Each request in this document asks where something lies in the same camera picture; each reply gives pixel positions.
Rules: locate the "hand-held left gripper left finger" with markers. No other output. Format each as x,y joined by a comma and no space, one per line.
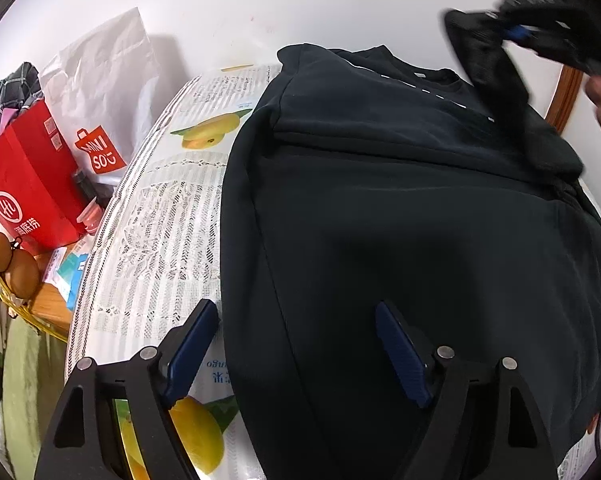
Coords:
193,350

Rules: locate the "green cloth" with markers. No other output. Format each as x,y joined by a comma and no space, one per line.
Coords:
30,400

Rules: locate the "white paper bag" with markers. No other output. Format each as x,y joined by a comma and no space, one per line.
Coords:
105,85

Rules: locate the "fruit printed tablecloth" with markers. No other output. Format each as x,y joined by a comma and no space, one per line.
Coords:
155,240

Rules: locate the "small black bottle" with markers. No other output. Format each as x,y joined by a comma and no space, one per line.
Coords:
83,182

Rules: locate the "pink capped bottle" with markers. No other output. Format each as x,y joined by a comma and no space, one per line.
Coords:
91,215

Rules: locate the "teal and white box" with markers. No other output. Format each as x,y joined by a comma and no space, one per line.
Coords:
70,272

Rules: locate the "grey plaid cloth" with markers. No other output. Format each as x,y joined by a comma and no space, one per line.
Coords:
10,95

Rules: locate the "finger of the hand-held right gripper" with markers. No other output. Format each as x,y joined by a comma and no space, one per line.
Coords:
516,32

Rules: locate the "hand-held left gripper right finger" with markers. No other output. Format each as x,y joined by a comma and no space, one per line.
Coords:
398,355

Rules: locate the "wooden door frame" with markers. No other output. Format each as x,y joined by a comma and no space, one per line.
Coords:
565,100

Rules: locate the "black sweatshirt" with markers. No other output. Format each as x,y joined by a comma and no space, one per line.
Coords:
380,220

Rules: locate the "red paper bag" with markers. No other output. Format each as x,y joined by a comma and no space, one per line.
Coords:
25,180

